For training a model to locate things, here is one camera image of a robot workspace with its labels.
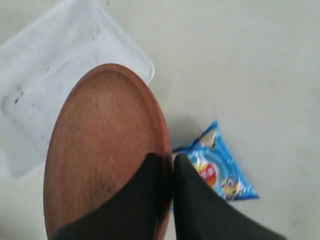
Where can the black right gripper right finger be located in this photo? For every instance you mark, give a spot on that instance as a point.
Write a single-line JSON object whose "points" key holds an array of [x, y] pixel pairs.
{"points": [[201, 214]]}

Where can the brown wooden bowl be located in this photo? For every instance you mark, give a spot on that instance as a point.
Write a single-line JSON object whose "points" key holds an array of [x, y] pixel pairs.
{"points": [[108, 124]]}

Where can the white perforated plastic basket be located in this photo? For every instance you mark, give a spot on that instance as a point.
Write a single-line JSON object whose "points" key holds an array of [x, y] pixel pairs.
{"points": [[40, 66]]}

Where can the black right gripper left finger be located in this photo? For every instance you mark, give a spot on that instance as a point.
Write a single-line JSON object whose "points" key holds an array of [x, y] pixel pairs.
{"points": [[136, 212]]}

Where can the blue snack packet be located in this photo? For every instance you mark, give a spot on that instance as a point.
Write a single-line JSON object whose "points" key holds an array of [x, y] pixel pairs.
{"points": [[214, 162]]}

